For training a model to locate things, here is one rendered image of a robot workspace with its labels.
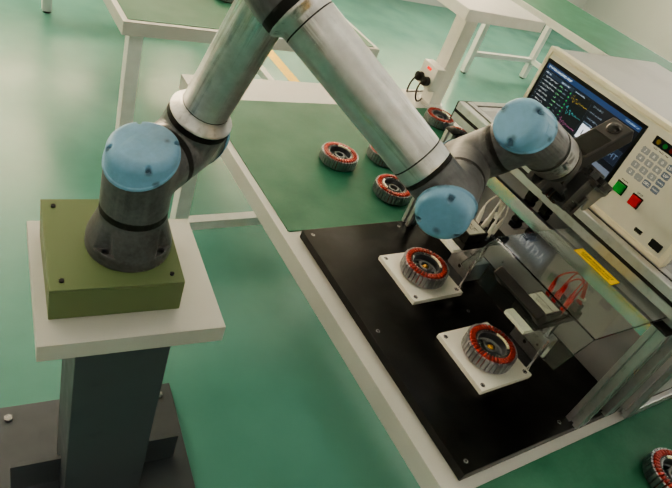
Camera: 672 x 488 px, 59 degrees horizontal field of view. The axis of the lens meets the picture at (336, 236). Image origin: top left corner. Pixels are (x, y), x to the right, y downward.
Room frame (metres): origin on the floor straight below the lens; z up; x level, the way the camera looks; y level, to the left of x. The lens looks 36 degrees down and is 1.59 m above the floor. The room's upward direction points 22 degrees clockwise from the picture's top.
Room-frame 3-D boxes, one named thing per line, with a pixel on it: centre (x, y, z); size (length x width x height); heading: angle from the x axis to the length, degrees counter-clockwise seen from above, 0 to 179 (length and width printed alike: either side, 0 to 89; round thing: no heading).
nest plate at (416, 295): (1.12, -0.22, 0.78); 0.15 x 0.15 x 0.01; 43
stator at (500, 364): (0.94, -0.38, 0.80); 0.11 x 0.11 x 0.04
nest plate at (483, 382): (0.94, -0.38, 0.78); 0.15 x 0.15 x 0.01; 43
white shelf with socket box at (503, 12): (2.09, -0.11, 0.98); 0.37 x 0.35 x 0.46; 43
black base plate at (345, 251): (1.04, -0.31, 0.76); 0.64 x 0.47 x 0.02; 43
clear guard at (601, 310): (0.90, -0.43, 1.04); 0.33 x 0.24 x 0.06; 133
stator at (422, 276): (1.12, -0.22, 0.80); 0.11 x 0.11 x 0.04
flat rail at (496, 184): (1.09, -0.37, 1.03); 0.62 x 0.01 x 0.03; 43
